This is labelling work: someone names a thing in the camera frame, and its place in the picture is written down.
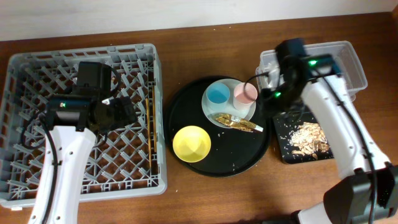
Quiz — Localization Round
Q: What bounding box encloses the light blue plastic cup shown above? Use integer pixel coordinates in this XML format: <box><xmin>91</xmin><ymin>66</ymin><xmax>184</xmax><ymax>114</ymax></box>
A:
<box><xmin>206</xmin><ymin>83</ymin><xmax>231</xmax><ymax>110</ymax></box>

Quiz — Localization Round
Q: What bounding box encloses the round black tray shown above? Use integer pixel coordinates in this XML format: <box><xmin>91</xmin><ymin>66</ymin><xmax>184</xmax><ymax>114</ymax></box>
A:
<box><xmin>164</xmin><ymin>76</ymin><xmax>272</xmax><ymax>177</ymax></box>

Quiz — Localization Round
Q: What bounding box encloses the black rectangular tray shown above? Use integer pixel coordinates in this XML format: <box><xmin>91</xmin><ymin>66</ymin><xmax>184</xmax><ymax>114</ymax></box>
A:
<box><xmin>273</xmin><ymin>111</ymin><xmax>333</xmax><ymax>164</ymax></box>

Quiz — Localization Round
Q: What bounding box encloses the pink plastic cup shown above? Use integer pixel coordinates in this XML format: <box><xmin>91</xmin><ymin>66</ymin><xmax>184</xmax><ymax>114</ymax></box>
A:
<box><xmin>233</xmin><ymin>83</ymin><xmax>258</xmax><ymax>111</ymax></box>

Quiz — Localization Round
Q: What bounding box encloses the wooden chopstick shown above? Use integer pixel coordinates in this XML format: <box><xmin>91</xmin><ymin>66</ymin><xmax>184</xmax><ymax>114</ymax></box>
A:
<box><xmin>152</xmin><ymin>86</ymin><xmax>157</xmax><ymax>153</ymax></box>
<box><xmin>146</xmin><ymin>98</ymin><xmax>152</xmax><ymax>171</ymax></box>

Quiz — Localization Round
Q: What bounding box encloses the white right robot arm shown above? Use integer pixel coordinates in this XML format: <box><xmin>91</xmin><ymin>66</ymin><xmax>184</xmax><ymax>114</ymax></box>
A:
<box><xmin>256</xmin><ymin>39</ymin><xmax>397</xmax><ymax>223</ymax></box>

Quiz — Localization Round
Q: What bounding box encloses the grey round plate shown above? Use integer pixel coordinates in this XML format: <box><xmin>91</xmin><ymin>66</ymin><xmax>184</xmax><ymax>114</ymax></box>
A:
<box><xmin>201</xmin><ymin>78</ymin><xmax>256</xmax><ymax>129</ymax></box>

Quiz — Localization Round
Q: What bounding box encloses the gold brown snack wrapper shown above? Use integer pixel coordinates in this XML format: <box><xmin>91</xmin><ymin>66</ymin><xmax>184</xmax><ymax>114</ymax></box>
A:
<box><xmin>213</xmin><ymin>113</ymin><xmax>264</xmax><ymax>133</ymax></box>

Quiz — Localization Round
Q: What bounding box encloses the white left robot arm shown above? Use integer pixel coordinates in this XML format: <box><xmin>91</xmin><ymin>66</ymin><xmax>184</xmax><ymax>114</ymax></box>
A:
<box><xmin>29</xmin><ymin>62</ymin><xmax>137</xmax><ymax>223</ymax></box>

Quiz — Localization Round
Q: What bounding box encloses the yellow bowl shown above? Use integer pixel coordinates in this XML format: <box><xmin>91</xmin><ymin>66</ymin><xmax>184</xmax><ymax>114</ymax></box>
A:
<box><xmin>172</xmin><ymin>126</ymin><xmax>211</xmax><ymax>163</ymax></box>

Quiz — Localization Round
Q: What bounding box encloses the food scraps pile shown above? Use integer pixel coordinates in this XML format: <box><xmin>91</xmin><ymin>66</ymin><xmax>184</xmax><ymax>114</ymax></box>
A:
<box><xmin>289</xmin><ymin>122</ymin><xmax>330</xmax><ymax>159</ymax></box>

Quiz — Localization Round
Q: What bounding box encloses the clear plastic bin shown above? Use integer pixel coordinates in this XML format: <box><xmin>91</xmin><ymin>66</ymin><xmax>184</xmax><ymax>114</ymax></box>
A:
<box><xmin>256</xmin><ymin>41</ymin><xmax>368</xmax><ymax>101</ymax></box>

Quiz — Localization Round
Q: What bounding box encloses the grey dish rack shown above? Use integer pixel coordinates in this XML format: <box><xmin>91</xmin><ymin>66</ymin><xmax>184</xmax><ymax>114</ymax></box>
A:
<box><xmin>1</xmin><ymin>44</ymin><xmax>167</xmax><ymax>209</ymax></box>

